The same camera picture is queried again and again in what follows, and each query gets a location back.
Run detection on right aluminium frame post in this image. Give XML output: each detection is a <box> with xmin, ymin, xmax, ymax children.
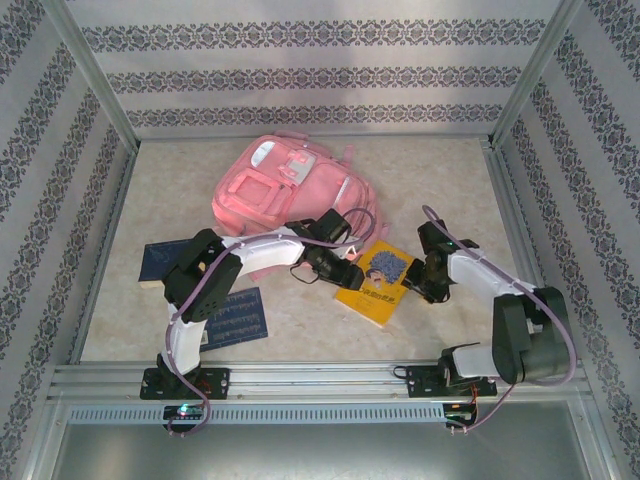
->
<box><xmin>489</xmin><ymin>0</ymin><xmax>586</xmax><ymax>149</ymax></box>

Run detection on aluminium back rail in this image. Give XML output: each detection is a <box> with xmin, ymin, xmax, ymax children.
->
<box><xmin>134</xmin><ymin>130</ymin><xmax>496</xmax><ymax>144</ymax></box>

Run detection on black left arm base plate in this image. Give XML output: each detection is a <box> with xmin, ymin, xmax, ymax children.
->
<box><xmin>139</xmin><ymin>367</ymin><xmax>231</xmax><ymax>401</ymax></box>

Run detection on right controller board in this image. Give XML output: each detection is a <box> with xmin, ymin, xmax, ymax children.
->
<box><xmin>444</xmin><ymin>403</ymin><xmax>479</xmax><ymax>426</ymax></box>

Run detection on thin black left gripper wire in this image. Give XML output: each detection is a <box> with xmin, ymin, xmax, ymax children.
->
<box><xmin>288</xmin><ymin>263</ymin><xmax>321</xmax><ymax>287</ymax></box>

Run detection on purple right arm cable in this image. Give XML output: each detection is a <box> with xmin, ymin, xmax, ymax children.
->
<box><xmin>422</xmin><ymin>203</ymin><xmax>579</xmax><ymax>434</ymax></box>

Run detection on left aluminium side rail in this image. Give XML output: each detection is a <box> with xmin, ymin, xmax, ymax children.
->
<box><xmin>69</xmin><ymin>144</ymin><xmax>139</xmax><ymax>364</ymax></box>

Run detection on yellow book with cartoon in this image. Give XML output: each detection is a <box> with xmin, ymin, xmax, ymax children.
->
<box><xmin>333</xmin><ymin>238</ymin><xmax>416</xmax><ymax>330</ymax></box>

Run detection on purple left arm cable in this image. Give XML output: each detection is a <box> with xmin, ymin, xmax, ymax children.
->
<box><xmin>167</xmin><ymin>207</ymin><xmax>377</xmax><ymax>440</ymax></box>

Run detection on grey metal sheet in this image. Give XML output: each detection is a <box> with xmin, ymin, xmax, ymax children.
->
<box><xmin>29</xmin><ymin>422</ymin><xmax>616</xmax><ymax>480</ymax></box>

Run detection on pink student backpack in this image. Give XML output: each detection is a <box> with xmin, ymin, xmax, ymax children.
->
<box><xmin>212</xmin><ymin>130</ymin><xmax>392</xmax><ymax>282</ymax></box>

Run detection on slotted grey cable duct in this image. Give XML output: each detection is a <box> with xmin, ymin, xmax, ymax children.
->
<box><xmin>67</xmin><ymin>402</ymin><xmax>476</xmax><ymax>426</ymax></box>

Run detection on aluminium mounting rail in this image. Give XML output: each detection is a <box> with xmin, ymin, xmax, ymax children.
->
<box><xmin>47</xmin><ymin>362</ymin><xmax>586</xmax><ymax>401</ymax></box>

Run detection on left controller board green light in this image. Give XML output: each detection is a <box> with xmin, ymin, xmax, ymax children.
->
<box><xmin>163</xmin><ymin>404</ymin><xmax>204</xmax><ymax>421</ymax></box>

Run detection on aluminium frame post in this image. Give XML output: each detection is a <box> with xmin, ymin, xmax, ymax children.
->
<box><xmin>42</xmin><ymin>0</ymin><xmax>144</xmax><ymax>151</ymax></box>
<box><xmin>489</xmin><ymin>0</ymin><xmax>586</xmax><ymax>149</ymax></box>

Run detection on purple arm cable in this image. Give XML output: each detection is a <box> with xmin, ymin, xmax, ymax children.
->
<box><xmin>167</xmin><ymin>207</ymin><xmax>377</xmax><ymax>440</ymax></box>
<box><xmin>422</xmin><ymin>203</ymin><xmax>579</xmax><ymax>434</ymax></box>

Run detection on left aluminium frame post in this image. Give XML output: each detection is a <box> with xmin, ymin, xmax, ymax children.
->
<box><xmin>42</xmin><ymin>0</ymin><xmax>144</xmax><ymax>151</ymax></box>

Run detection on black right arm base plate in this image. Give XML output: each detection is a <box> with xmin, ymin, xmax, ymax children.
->
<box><xmin>405</xmin><ymin>363</ymin><xmax>499</xmax><ymax>399</ymax></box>

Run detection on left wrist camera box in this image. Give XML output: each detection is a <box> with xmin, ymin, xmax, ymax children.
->
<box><xmin>316</xmin><ymin>207</ymin><xmax>362</xmax><ymax>260</ymax></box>

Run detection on thin blue book white text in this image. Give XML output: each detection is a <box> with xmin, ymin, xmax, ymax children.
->
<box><xmin>202</xmin><ymin>286</ymin><xmax>270</xmax><ymax>351</ymax></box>

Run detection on thick navy book yellow label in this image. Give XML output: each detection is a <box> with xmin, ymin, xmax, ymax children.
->
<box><xmin>139</xmin><ymin>238</ymin><xmax>194</xmax><ymax>290</ymax></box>

